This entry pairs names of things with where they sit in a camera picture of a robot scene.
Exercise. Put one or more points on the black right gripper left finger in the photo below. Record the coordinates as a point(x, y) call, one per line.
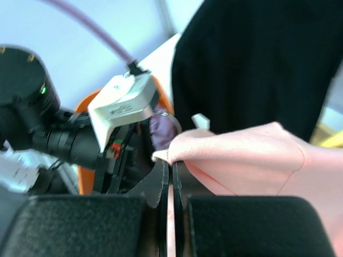
point(153, 225)

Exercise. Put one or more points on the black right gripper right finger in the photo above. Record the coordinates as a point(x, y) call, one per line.
point(185, 185)

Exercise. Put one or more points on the pink t shirt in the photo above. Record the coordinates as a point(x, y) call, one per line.
point(265, 160)

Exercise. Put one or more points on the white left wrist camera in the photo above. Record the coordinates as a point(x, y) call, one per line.
point(123, 107)

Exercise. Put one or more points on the wooden clothes rack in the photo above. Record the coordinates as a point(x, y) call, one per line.
point(325, 136)

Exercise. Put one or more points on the orange plastic basket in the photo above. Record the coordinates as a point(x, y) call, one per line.
point(120, 120)

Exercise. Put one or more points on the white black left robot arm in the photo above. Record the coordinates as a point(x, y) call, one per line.
point(32, 118)

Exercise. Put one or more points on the purple t shirt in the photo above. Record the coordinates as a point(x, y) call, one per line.
point(164, 127)

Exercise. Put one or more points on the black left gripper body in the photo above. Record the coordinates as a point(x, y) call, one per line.
point(126, 159)

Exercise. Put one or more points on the black t shirt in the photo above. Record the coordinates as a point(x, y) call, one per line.
point(248, 63)

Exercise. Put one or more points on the aluminium frame post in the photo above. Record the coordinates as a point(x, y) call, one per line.
point(166, 18)

